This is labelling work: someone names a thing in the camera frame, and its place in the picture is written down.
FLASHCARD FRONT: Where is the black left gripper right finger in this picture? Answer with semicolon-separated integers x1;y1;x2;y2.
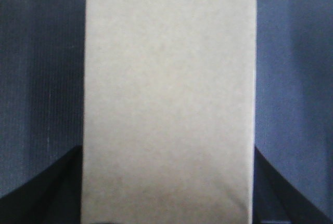
253;149;332;224

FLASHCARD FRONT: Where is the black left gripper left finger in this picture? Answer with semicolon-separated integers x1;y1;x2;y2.
1;146;83;223

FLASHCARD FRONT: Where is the small brown cardboard package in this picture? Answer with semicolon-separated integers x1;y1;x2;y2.
81;0;257;223

